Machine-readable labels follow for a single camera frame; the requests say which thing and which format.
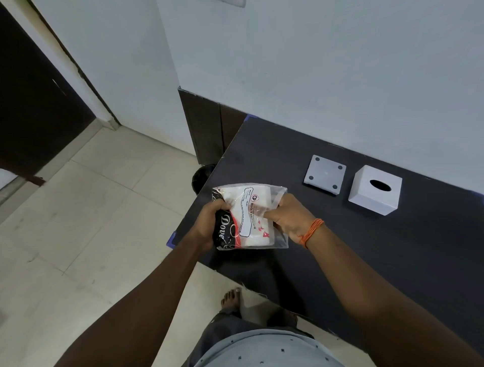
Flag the person's right hand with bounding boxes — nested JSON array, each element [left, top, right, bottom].
[[262, 194, 319, 245]]

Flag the person's left hand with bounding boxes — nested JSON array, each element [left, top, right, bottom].
[[190, 199, 232, 253]]

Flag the clear plastic tissue packet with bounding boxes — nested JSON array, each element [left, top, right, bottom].
[[211, 183, 289, 251]]

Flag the person's left forearm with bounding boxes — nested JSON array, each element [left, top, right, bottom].
[[54, 234, 212, 367]]

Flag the person's right forearm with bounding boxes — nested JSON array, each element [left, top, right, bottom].
[[305, 225, 484, 367]]

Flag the black waste bin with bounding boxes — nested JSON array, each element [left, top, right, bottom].
[[191, 163, 217, 196]]

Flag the orange thread wristband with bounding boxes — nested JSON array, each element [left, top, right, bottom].
[[300, 218, 325, 249]]

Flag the dark wooden cabinet panel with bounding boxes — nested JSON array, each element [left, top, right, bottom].
[[178, 88, 248, 166]]

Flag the white square tissue box cover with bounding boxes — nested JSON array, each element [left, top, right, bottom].
[[348, 165, 403, 216]]

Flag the person's foot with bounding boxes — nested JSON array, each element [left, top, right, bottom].
[[221, 287, 243, 314]]

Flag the grey trousers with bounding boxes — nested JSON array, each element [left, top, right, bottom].
[[181, 307, 315, 367]]

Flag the light blue patterned shirt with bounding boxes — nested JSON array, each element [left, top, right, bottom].
[[194, 329, 345, 367]]

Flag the dark wooden door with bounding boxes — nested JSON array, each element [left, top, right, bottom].
[[0, 0, 97, 187]]

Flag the white square base plate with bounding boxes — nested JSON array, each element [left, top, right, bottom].
[[303, 155, 347, 196]]

